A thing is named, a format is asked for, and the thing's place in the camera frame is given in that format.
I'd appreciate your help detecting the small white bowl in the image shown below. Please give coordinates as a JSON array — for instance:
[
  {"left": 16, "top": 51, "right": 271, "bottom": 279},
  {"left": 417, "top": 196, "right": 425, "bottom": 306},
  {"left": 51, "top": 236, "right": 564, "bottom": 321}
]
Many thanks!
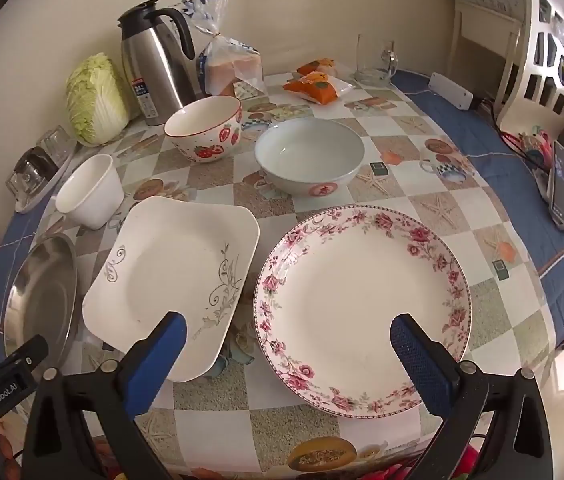
[{"left": 55, "top": 154, "right": 125, "bottom": 231}]

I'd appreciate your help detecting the napa cabbage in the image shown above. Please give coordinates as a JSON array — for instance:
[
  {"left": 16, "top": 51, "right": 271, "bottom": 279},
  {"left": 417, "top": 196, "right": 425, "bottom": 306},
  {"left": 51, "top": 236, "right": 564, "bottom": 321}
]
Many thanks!
[{"left": 65, "top": 53, "right": 130, "bottom": 147}]

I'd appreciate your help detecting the square white plate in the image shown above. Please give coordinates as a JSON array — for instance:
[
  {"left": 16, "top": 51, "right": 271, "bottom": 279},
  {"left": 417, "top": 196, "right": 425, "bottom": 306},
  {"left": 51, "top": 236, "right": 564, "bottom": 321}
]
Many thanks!
[{"left": 82, "top": 195, "right": 261, "bottom": 383}]

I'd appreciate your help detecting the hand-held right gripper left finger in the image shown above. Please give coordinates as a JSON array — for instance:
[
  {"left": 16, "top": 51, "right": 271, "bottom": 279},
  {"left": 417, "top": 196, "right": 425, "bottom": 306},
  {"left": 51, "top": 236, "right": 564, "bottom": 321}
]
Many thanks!
[{"left": 21, "top": 311, "right": 188, "bottom": 480}]

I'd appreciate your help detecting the round pink floral plate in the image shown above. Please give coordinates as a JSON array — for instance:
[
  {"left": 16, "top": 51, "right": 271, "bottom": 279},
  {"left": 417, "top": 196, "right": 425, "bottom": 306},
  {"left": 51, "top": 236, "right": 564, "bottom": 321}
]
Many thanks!
[{"left": 253, "top": 205, "right": 473, "bottom": 418}]

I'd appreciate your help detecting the clear glass cup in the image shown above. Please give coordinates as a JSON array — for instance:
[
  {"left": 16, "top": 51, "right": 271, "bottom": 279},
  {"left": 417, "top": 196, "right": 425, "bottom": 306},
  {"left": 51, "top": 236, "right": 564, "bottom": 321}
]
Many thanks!
[{"left": 42, "top": 126, "right": 74, "bottom": 163}]

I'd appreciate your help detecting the large white bowl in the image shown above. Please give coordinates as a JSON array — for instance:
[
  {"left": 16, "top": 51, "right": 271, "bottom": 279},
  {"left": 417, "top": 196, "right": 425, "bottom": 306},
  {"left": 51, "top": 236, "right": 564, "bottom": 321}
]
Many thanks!
[{"left": 254, "top": 118, "right": 366, "bottom": 197}]

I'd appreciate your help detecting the white cutout chair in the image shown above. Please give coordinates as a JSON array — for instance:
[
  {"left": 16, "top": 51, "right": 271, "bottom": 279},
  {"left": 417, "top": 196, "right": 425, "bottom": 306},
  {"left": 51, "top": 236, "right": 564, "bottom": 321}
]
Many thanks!
[{"left": 494, "top": 0, "right": 564, "bottom": 136}]

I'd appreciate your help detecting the bagged sliced bread loaf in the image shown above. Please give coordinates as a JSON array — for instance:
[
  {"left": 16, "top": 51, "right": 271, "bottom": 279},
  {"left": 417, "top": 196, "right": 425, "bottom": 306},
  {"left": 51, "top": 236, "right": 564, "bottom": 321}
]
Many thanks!
[{"left": 179, "top": 0, "right": 267, "bottom": 98}]

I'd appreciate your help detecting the stainless steel thermos jug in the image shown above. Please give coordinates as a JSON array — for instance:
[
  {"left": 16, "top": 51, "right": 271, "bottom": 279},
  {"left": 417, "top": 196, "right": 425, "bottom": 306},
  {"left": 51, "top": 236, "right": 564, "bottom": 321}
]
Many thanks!
[{"left": 118, "top": 0, "right": 198, "bottom": 127}]

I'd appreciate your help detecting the clear glass mug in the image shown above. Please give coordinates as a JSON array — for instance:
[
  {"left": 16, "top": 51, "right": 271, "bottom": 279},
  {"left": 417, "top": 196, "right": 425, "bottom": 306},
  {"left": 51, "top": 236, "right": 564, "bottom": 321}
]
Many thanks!
[{"left": 353, "top": 34, "right": 399, "bottom": 87}]

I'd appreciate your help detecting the strawberry print bowl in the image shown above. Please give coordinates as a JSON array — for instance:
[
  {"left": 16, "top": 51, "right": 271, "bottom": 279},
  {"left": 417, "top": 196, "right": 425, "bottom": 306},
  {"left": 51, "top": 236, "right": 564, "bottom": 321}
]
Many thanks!
[{"left": 164, "top": 95, "right": 243, "bottom": 163}]

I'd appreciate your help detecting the white power strip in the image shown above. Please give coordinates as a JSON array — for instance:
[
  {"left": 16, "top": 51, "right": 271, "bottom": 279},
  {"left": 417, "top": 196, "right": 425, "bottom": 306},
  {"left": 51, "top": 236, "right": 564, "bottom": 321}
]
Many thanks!
[{"left": 428, "top": 73, "right": 474, "bottom": 110}]

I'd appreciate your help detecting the smartphone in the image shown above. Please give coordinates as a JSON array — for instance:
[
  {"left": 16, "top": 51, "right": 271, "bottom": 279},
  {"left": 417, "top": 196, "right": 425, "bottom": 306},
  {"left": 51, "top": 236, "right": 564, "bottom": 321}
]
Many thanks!
[{"left": 548, "top": 140, "right": 564, "bottom": 231}]

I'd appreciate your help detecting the white side table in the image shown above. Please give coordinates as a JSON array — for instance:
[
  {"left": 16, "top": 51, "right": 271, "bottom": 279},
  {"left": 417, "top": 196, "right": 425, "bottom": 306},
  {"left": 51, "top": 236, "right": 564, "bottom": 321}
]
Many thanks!
[{"left": 449, "top": 0, "right": 523, "bottom": 86}]

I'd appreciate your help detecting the orange snack packet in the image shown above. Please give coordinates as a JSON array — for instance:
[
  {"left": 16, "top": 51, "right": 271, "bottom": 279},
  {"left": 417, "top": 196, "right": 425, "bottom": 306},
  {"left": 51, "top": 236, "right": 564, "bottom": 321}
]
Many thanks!
[
  {"left": 296, "top": 57, "right": 338, "bottom": 77},
  {"left": 283, "top": 71, "right": 355, "bottom": 105}
]

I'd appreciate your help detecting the pink toy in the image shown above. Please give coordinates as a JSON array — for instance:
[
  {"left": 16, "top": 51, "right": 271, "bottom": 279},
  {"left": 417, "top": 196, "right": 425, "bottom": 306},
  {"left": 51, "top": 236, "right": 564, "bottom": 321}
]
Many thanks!
[{"left": 517, "top": 130, "right": 554, "bottom": 161}]

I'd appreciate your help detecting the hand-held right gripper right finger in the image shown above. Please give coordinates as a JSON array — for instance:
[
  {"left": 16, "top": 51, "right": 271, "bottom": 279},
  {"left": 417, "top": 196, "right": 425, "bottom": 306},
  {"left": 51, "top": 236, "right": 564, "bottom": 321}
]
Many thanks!
[{"left": 389, "top": 313, "right": 555, "bottom": 480}]

